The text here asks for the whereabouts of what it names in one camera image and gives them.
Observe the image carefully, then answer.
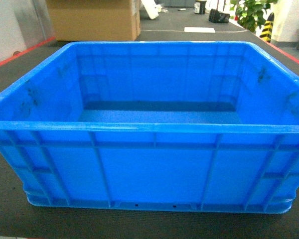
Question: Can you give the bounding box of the large blue plastic crate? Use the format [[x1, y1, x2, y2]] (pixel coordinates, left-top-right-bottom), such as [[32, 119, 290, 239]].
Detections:
[[0, 41, 299, 214]]

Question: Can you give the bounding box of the large brown cardboard box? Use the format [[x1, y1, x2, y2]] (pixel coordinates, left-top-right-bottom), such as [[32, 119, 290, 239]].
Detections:
[[46, 0, 141, 41]]

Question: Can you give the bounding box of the white flat board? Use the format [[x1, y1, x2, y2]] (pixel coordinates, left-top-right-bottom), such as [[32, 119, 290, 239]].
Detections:
[[184, 27, 216, 33]]

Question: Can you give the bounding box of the black bag on floor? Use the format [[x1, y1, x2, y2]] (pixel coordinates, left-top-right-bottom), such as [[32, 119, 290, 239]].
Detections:
[[208, 9, 230, 23]]

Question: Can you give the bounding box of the yellow black striped bollard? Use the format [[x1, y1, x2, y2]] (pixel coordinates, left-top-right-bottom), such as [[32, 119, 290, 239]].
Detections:
[[259, 12, 275, 43]]

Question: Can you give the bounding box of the green potted plant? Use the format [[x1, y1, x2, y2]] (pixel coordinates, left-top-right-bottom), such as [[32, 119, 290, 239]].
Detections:
[[230, 0, 278, 33]]

